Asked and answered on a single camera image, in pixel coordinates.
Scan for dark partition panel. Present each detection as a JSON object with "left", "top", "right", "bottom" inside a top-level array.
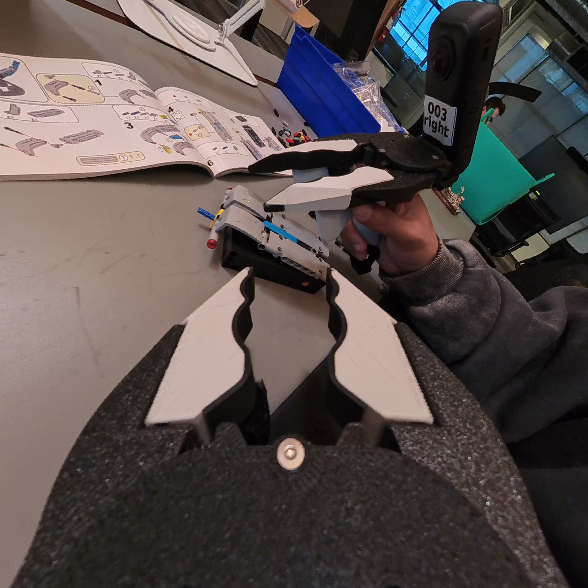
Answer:
[{"left": 317, "top": 0, "right": 401, "bottom": 61}]

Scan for pile of brick pieces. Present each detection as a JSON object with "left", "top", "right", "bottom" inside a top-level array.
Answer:
[{"left": 270, "top": 119, "right": 319, "bottom": 149}]

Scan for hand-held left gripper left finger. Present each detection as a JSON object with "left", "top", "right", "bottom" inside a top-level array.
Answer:
[{"left": 145, "top": 267, "right": 256, "bottom": 445}]

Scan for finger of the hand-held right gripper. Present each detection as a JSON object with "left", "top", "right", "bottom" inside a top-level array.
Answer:
[
  {"left": 264, "top": 166, "right": 396, "bottom": 213},
  {"left": 248, "top": 138, "right": 371, "bottom": 185}
]

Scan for window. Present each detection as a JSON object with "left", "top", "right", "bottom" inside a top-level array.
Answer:
[{"left": 390, "top": 0, "right": 461, "bottom": 70}]

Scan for person's right hand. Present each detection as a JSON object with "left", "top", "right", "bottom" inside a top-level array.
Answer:
[{"left": 340, "top": 201, "right": 440, "bottom": 277}]

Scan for open instruction booklet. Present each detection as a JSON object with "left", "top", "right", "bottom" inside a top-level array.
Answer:
[{"left": 0, "top": 52, "right": 286, "bottom": 181}]

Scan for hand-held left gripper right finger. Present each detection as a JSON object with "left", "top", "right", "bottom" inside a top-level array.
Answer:
[{"left": 325, "top": 269, "right": 434, "bottom": 445}]

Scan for teal board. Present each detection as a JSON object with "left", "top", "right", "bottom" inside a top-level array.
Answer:
[{"left": 451, "top": 108, "right": 557, "bottom": 227}]

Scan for person's right forearm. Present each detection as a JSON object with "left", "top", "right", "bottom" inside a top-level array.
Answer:
[{"left": 380, "top": 238, "right": 588, "bottom": 444}]

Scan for blue plastic bin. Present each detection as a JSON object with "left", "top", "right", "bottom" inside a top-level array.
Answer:
[{"left": 277, "top": 25, "right": 383, "bottom": 139}]

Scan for grey brick robot chassis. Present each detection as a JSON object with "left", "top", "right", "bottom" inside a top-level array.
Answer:
[{"left": 198, "top": 185, "right": 332, "bottom": 296}]

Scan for clear plastic bags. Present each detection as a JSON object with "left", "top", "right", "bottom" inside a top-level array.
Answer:
[{"left": 332, "top": 60, "right": 401, "bottom": 135}]

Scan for grey desk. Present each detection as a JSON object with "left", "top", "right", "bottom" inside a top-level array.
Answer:
[
  {"left": 0, "top": 0, "right": 478, "bottom": 588},
  {"left": 64, "top": 0, "right": 282, "bottom": 87}
]

